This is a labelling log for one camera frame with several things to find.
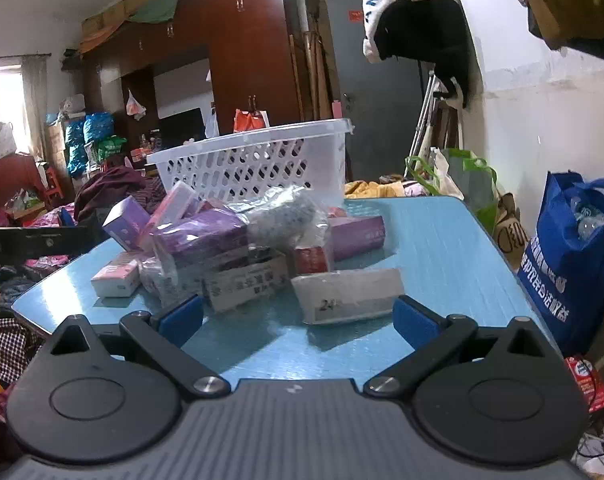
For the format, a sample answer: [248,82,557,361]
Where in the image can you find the cardboard boxes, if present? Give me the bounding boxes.
[79,0,163,41]

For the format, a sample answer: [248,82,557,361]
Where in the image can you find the orange plastic bag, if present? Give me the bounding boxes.
[233,109,269,133]

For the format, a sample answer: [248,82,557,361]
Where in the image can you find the yellow cloth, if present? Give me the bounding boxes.
[344,180,408,199]

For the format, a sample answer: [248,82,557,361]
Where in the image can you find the clear bag with grey item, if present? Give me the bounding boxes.
[227,185,333,251]

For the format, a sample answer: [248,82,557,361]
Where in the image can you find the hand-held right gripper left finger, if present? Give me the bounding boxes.
[44,294,231,401]

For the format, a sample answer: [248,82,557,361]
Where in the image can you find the checkered cloth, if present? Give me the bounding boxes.
[0,320,44,386]

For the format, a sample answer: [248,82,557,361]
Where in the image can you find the blue plastic bags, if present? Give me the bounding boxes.
[64,112,115,176]

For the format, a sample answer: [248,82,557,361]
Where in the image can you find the white labelled box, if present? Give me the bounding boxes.
[290,267,405,326]

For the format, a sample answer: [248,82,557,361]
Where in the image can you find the black hanging garment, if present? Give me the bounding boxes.
[374,0,483,108]

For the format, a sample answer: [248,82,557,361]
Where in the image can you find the white plastic bag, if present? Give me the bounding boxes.
[126,90,147,121]

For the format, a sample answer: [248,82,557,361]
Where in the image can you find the beige curtain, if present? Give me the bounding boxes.
[22,55,50,161]

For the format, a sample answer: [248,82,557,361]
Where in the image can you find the long purple box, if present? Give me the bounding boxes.
[327,216,387,262]

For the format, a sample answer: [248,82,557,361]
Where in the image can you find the red box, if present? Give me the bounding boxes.
[293,245,335,276]

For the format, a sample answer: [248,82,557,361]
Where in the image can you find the maroon cloth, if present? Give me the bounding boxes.
[74,166,168,221]

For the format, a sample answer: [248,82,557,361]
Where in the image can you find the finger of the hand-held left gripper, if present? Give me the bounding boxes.
[0,226,104,265]

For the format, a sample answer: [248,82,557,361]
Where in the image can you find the blue tote bag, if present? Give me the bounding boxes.
[517,171,604,358]

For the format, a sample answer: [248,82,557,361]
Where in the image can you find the beige printed bag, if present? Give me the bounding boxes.
[492,192,530,266]

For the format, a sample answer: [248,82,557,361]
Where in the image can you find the white box with black print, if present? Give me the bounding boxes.
[202,252,290,313]

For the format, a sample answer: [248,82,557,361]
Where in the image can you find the metal folding rack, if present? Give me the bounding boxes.
[409,72,445,161]

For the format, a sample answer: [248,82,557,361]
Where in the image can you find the black television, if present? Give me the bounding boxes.
[159,107,205,146]

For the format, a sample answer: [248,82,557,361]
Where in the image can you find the red carton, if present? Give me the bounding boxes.
[564,355,604,413]

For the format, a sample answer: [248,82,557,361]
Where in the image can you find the pink white long box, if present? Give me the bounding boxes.
[138,181,203,251]

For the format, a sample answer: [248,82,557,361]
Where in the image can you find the grey door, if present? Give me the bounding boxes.
[324,0,428,183]

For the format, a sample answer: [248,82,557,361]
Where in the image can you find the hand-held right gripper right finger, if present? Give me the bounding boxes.
[363,295,563,401]

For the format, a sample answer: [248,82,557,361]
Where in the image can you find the small purple box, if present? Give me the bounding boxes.
[102,196,152,252]

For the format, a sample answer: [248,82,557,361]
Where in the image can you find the purple packet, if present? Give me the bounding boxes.
[149,207,250,266]

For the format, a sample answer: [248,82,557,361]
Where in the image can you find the brown wooden wardrobe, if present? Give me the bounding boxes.
[79,0,303,161]

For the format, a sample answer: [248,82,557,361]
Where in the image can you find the brown hanging bag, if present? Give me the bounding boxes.
[507,0,604,68]

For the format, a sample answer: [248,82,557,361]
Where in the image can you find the green shopping bag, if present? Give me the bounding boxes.
[404,149,500,236]

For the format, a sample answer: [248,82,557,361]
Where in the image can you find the white plastic basket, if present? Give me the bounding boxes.
[146,118,355,206]

